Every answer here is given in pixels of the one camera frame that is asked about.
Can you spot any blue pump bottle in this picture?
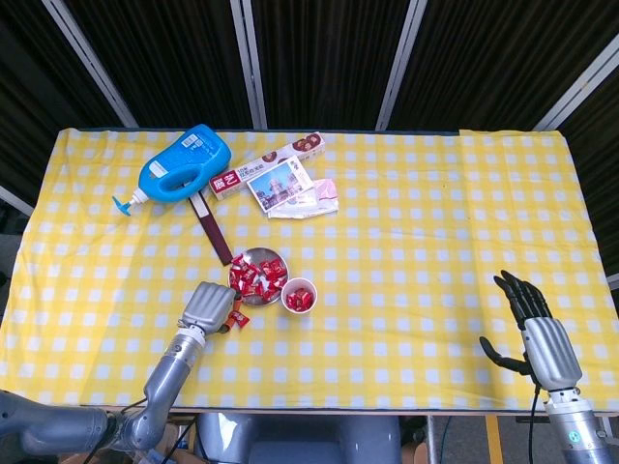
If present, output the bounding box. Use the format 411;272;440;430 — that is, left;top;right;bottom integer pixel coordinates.
111;124;232;218

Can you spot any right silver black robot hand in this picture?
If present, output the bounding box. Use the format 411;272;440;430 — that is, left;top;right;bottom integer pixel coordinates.
479;269;583;391

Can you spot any yellow white checked tablecloth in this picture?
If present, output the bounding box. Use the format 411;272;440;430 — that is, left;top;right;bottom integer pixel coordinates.
0;126;611;412

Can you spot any building photo postcard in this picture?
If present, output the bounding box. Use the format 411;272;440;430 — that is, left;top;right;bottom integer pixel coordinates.
246;158;314;213

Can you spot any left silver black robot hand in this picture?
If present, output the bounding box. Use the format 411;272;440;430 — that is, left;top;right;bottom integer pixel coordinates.
179;280;244;335

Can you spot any black ribbed partition panel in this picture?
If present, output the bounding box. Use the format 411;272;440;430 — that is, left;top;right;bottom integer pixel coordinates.
0;0;128;204
389;0;619;131
62;0;255;130
555;81;619;281
251;0;412;131

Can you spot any dark red flat stick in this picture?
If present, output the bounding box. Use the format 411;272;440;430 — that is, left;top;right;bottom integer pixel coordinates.
188;190;236;267

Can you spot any white paper cup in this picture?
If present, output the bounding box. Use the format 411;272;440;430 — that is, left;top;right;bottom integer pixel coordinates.
280;276;319;315

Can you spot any pink white plastic packet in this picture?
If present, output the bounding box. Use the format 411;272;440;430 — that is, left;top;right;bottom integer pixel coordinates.
266;177;339;220

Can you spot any round steel plate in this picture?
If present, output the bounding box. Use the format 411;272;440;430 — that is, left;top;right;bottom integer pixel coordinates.
227;246;293;306

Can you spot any brown cardboard box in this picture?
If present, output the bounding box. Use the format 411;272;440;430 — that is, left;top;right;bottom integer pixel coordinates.
62;419;194;464

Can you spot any grey robot torso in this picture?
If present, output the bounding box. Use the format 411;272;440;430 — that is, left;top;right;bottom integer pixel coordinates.
194;412;402;464

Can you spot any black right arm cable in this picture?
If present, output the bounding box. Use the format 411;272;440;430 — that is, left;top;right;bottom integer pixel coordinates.
528;381;545;464

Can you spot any metal table leg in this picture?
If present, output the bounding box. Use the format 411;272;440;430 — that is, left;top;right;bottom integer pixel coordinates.
425;414;437;464

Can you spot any long beige baking paper box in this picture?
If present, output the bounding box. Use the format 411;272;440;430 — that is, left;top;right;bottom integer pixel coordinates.
208;131;326;202

